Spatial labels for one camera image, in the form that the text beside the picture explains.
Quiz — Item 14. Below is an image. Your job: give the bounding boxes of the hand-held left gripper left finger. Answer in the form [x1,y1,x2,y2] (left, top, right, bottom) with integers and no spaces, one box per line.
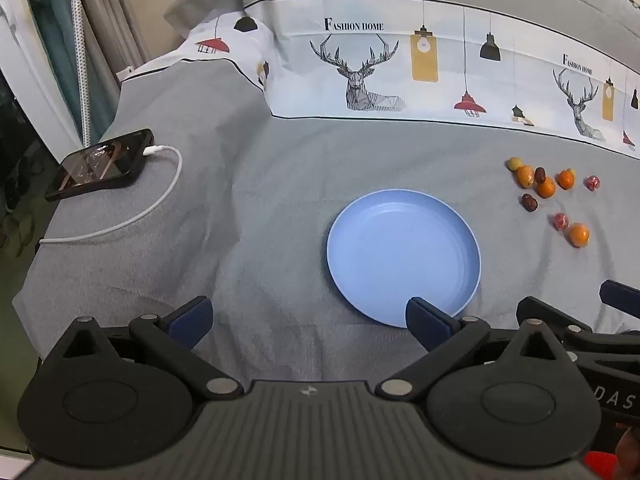
[40,296,244,402]

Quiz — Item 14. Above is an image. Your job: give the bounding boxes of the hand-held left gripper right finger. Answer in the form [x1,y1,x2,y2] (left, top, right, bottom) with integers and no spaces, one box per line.
[375,296,581,402]

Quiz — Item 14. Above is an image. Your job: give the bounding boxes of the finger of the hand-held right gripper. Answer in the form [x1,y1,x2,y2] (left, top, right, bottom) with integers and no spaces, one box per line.
[600,280,640,318]
[516,296,596,343]

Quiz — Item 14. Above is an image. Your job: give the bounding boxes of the blue round plate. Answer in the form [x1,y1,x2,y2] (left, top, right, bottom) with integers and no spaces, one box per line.
[326,189,482,330]

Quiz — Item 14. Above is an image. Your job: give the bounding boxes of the person's right forearm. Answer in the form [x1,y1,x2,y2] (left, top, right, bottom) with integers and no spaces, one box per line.
[582,430,640,480]

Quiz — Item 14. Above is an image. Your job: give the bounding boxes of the black smartphone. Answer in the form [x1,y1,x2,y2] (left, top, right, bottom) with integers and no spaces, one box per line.
[44,129,155,203]

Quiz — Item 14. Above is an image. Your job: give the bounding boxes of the deer print blanket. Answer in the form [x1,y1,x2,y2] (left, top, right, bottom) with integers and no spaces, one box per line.
[131,0,640,152]

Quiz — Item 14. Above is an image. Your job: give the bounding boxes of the white dotted pole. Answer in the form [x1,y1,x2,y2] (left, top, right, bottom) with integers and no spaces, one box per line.
[69,0,93,147]

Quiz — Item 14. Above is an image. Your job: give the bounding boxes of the beige curtain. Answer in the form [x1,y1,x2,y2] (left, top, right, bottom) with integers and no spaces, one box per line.
[75,0,151,68]

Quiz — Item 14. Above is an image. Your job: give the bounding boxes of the teal curtain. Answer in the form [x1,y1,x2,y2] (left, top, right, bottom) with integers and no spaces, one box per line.
[24,0,117,137]

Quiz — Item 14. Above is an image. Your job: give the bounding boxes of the white charging cable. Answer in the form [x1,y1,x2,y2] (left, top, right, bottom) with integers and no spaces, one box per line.
[39,144,183,246]

